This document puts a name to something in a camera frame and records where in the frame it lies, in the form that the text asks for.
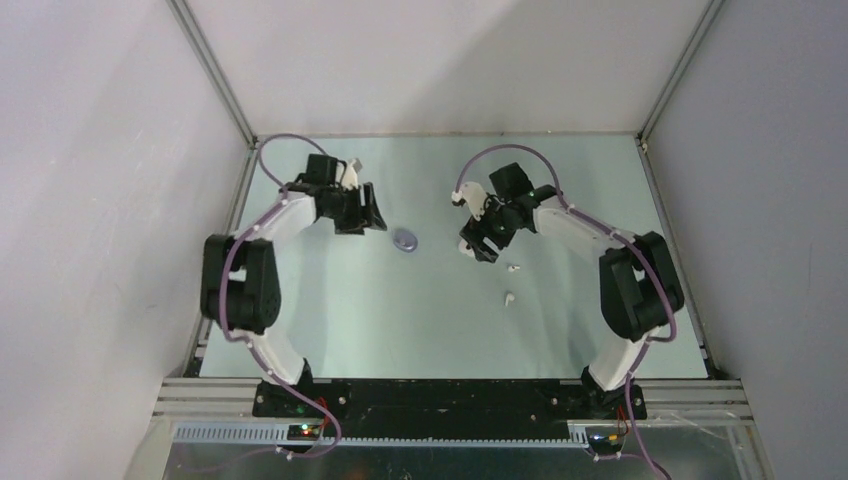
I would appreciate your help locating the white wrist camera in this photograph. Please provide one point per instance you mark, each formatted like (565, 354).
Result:
(473, 196)
(349, 178)

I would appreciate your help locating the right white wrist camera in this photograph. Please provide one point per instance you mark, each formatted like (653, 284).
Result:
(473, 196)

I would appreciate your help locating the purple earbud charging case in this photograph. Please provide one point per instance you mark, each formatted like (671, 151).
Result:
(404, 240)

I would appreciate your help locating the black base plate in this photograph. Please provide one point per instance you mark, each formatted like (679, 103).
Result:
(461, 410)

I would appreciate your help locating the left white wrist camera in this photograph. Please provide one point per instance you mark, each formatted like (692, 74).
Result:
(349, 178)

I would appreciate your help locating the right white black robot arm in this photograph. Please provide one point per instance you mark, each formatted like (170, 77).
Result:
(639, 288)

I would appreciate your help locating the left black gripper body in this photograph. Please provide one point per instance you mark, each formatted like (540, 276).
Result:
(342, 198)

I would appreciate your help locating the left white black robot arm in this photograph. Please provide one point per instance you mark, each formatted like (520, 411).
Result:
(240, 284)

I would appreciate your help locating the white earbud charging case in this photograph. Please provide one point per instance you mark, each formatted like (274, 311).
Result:
(466, 249)

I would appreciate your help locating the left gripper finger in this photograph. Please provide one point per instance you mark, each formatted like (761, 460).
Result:
(370, 215)
(349, 221)

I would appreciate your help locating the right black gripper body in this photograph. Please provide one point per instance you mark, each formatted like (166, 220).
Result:
(495, 223)

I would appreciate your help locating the aluminium frame rail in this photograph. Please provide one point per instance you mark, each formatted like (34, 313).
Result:
(231, 428)

